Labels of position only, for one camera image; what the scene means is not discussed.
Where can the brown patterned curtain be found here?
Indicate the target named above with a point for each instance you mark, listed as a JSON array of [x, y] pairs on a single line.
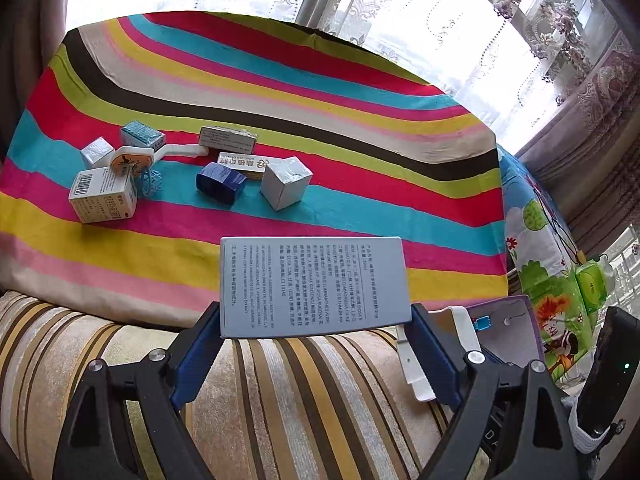
[[590, 135]]

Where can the small teal box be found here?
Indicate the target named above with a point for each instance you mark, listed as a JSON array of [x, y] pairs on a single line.
[[142, 132]]

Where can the yellow and white long box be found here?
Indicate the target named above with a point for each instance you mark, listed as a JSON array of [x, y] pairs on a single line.
[[242, 164]]

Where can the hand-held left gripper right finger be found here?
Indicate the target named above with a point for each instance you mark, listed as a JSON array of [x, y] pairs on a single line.
[[432, 360]]

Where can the rainbow striped blanket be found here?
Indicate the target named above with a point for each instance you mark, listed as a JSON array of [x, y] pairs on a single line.
[[300, 90]]

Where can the white printed cosmetics box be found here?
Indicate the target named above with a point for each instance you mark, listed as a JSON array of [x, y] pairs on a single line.
[[310, 285]]

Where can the dark blue box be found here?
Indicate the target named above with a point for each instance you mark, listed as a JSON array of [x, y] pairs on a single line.
[[220, 182]]

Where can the cartoon printed bed sheet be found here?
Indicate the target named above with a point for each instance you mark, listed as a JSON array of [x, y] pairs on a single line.
[[540, 260]]

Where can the beige box with text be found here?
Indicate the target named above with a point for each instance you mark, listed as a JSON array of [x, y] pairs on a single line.
[[225, 137]]

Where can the white cube box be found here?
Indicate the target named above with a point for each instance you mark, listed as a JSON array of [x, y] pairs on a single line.
[[285, 182]]

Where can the basketball hoop toy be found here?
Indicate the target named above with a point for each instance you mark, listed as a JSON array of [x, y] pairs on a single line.
[[131, 162]]

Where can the green tissue packet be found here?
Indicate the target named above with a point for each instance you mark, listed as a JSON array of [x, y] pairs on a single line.
[[591, 287]]

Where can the small silver box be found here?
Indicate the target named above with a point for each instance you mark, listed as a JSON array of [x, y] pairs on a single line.
[[97, 152]]

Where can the white box with small barcode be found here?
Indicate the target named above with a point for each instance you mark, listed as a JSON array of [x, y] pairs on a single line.
[[102, 195]]

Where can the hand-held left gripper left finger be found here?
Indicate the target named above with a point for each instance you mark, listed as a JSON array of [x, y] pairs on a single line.
[[197, 350]]

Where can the purple cardboard box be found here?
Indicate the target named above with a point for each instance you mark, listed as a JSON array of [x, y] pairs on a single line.
[[515, 335]]

